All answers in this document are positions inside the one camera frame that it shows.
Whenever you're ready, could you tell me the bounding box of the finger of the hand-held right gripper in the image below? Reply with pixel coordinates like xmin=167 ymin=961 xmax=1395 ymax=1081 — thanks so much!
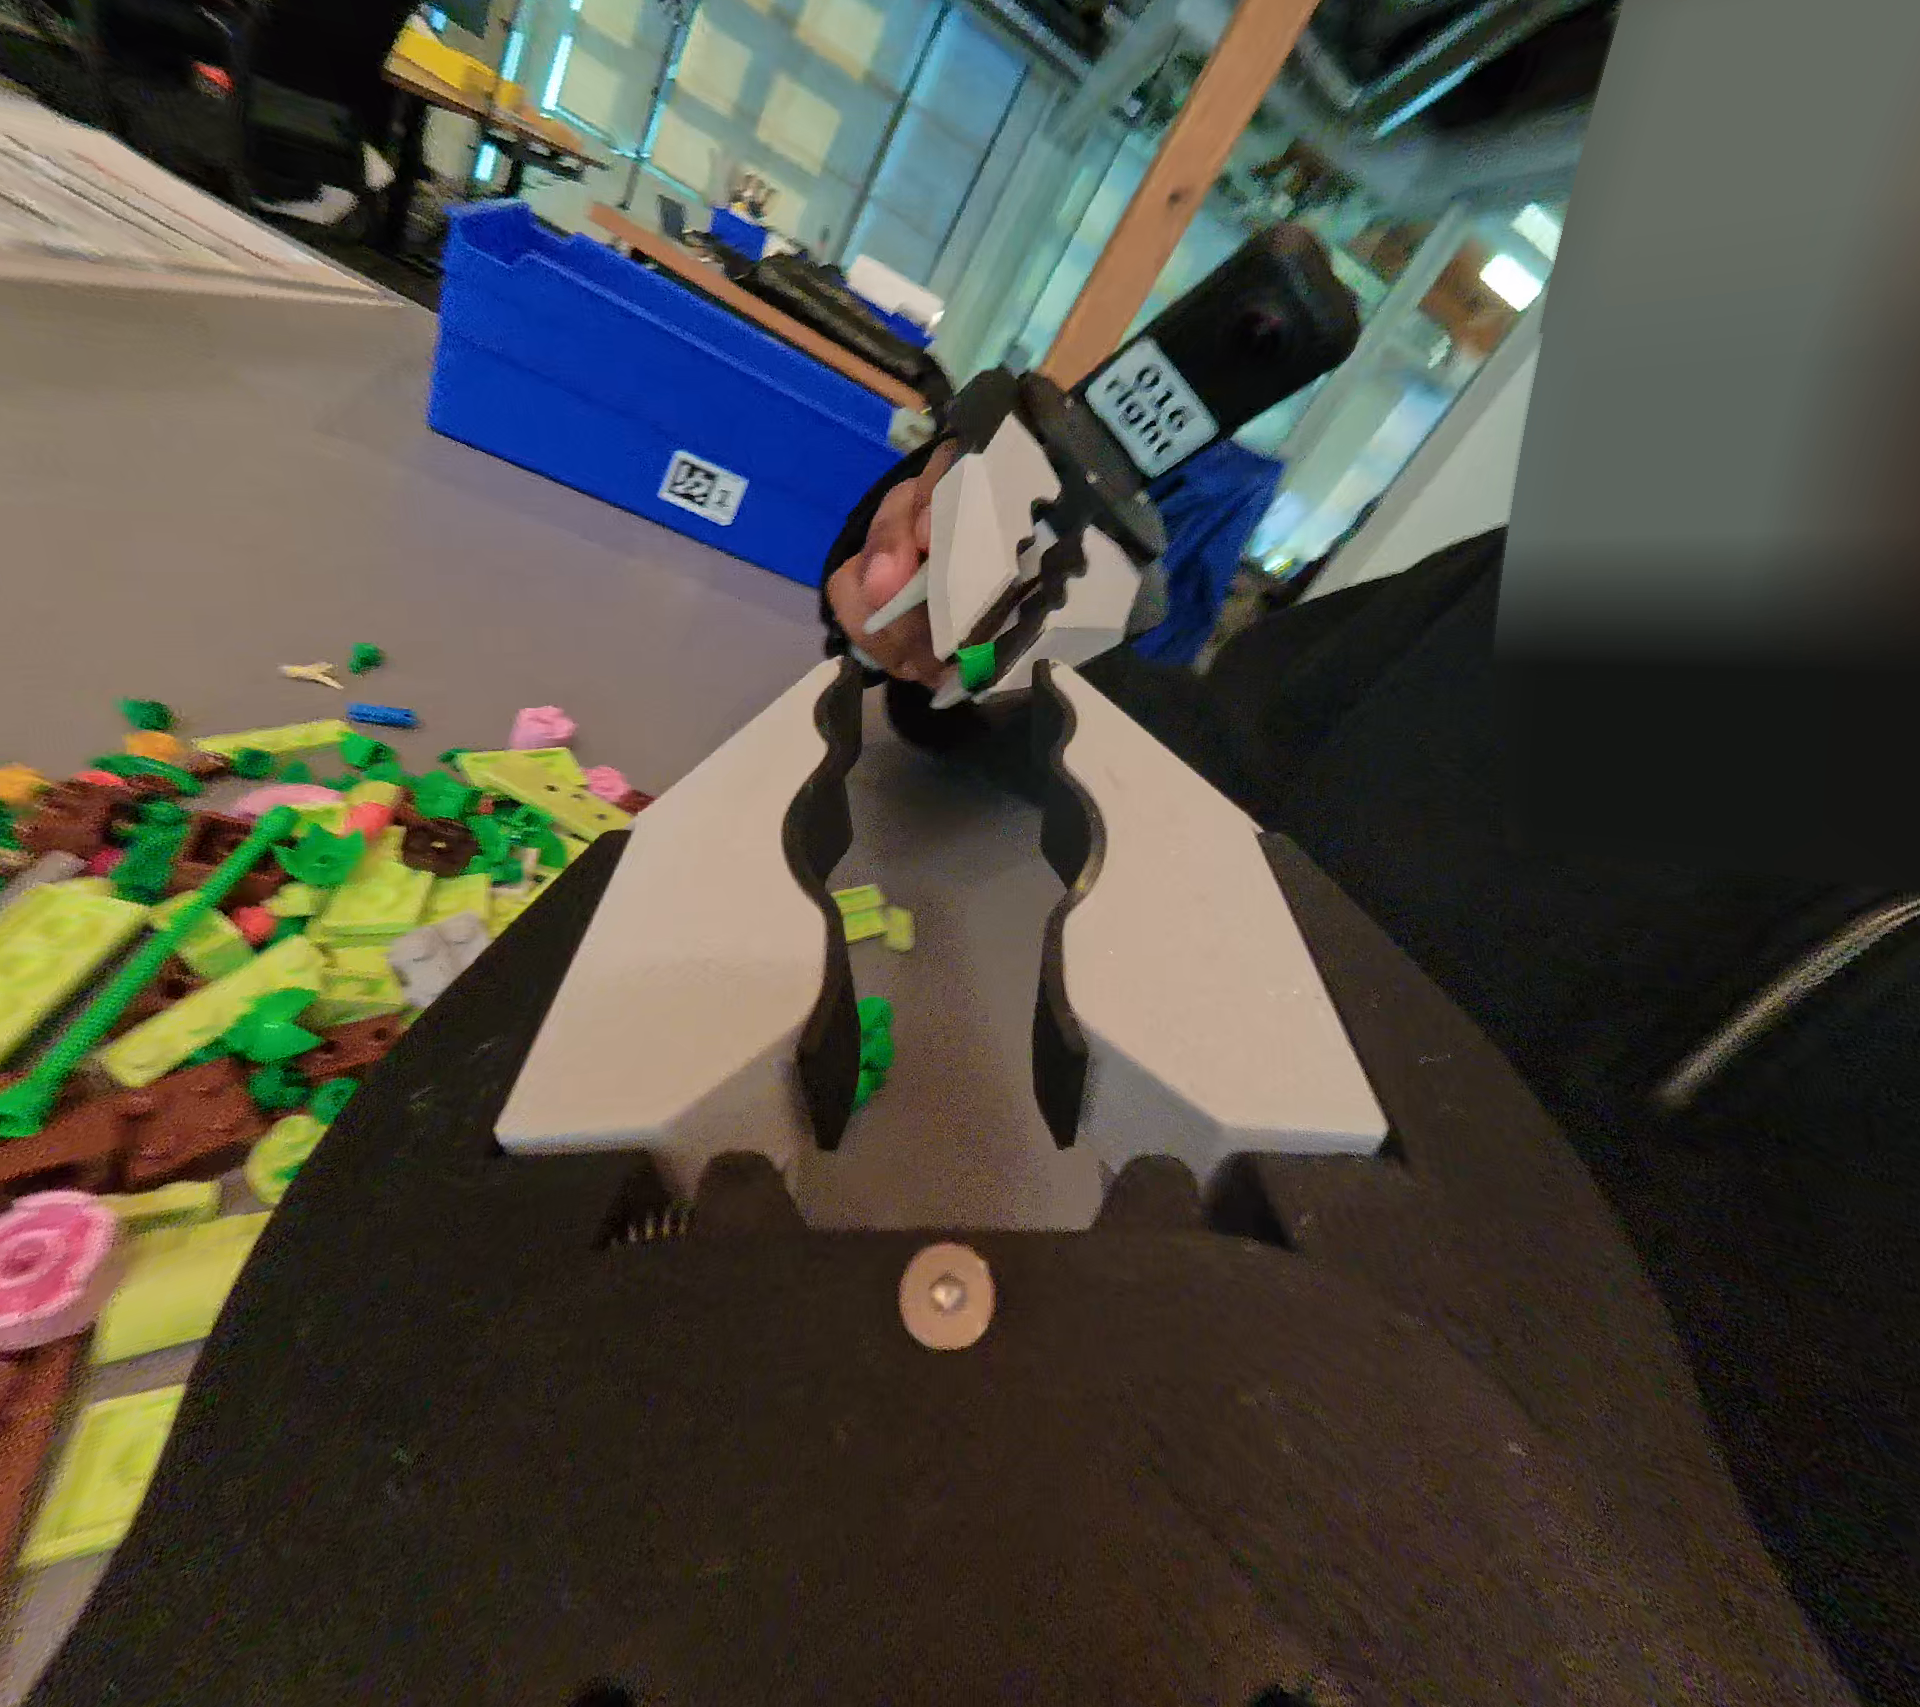
xmin=978 ymin=521 xmax=1154 ymax=691
xmin=922 ymin=409 xmax=1060 ymax=665

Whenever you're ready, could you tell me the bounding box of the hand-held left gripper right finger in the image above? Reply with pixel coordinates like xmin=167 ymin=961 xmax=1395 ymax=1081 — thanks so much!
xmin=1029 ymin=659 xmax=1392 ymax=1158

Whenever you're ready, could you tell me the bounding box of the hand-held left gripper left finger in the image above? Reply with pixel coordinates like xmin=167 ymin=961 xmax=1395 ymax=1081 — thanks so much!
xmin=492 ymin=657 xmax=869 ymax=1158

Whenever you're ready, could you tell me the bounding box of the pile of colourful toy bricks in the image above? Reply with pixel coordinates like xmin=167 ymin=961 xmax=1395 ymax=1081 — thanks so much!
xmin=0 ymin=709 xmax=921 ymax=1572

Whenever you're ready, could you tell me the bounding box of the person's right forearm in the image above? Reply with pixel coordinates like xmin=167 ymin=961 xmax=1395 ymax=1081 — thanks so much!
xmin=1125 ymin=529 xmax=1510 ymax=839

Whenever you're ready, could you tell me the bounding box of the person's right hand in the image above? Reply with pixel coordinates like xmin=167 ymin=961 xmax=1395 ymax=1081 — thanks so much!
xmin=829 ymin=483 xmax=970 ymax=711

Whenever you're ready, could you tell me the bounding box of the blue jacket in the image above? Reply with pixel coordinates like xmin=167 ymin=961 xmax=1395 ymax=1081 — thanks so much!
xmin=1136 ymin=439 xmax=1289 ymax=671

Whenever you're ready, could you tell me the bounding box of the wooden pillar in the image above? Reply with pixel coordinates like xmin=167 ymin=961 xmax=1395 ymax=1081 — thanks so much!
xmin=1034 ymin=0 xmax=1447 ymax=389

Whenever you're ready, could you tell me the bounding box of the blue plastic bin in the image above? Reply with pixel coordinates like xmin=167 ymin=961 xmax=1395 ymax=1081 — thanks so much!
xmin=427 ymin=199 xmax=940 ymax=571

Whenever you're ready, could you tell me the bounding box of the wooden top background desk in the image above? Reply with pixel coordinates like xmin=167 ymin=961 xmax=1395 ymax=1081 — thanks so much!
xmin=584 ymin=199 xmax=949 ymax=415

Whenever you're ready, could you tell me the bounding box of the person's black jacket torso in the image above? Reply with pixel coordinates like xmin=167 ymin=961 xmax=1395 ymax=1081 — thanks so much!
xmin=1050 ymin=641 xmax=1920 ymax=1707

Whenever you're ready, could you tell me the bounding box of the black office chair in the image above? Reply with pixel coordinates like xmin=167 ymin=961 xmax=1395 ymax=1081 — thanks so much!
xmin=241 ymin=0 xmax=453 ymax=239

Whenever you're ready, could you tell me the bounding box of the white printed sheet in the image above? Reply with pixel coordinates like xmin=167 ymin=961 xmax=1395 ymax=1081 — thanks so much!
xmin=0 ymin=93 xmax=397 ymax=305

